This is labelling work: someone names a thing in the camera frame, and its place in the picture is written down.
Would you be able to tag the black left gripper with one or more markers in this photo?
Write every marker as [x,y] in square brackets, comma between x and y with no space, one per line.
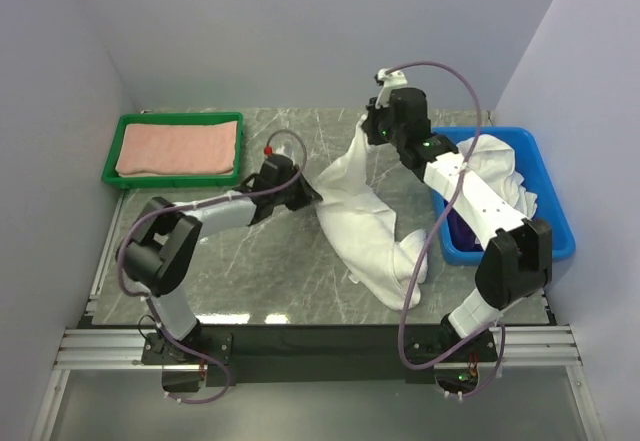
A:
[307,194]

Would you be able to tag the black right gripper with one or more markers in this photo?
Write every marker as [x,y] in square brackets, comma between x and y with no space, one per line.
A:
[370,124]

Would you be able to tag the large white waffle towel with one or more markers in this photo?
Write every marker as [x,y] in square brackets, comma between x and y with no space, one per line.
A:
[361,228]

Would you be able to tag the pink towel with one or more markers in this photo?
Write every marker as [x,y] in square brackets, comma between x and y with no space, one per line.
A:
[177,150]

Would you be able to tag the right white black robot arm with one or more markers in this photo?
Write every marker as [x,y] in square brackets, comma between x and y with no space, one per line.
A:
[517,251]

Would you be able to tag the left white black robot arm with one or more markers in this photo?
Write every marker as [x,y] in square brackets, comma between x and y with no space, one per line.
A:
[156,253]

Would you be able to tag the white crumpled towel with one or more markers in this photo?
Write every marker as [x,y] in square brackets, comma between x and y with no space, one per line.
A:
[494,162]

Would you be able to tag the purple towel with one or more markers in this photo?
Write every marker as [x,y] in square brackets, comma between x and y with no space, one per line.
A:
[462,236]

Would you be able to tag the green plastic tray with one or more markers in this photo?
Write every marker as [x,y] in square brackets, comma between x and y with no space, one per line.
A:
[110,176]

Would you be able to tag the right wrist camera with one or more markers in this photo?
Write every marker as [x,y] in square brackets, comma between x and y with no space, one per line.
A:
[389,79]

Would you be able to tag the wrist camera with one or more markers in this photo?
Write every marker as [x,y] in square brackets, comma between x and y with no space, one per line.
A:
[389,79]
[286,149]

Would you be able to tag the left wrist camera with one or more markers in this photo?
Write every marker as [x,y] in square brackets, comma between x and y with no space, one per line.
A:
[286,149]

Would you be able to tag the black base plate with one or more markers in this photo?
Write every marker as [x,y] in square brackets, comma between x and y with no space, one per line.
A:
[317,353]

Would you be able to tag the aluminium frame rail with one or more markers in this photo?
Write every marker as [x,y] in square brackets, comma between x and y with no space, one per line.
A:
[121,349]

